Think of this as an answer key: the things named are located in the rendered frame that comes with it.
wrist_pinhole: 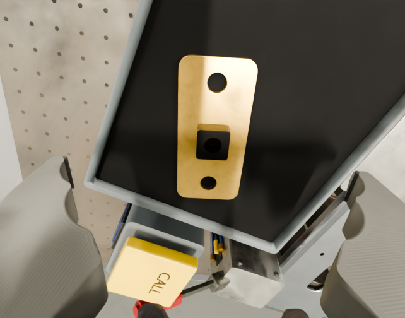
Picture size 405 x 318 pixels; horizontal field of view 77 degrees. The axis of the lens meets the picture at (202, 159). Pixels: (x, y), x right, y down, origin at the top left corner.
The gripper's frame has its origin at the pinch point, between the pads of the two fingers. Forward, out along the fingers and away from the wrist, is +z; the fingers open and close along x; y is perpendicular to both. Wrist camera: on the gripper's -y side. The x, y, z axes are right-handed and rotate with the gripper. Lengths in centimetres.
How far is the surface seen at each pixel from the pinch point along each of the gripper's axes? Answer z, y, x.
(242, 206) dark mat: 1.9, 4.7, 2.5
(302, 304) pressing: 18, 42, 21
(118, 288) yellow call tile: 1.9, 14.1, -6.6
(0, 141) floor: 118, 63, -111
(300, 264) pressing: 18.0, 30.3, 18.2
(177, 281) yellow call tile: 1.9, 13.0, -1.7
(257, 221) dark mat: 1.9, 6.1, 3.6
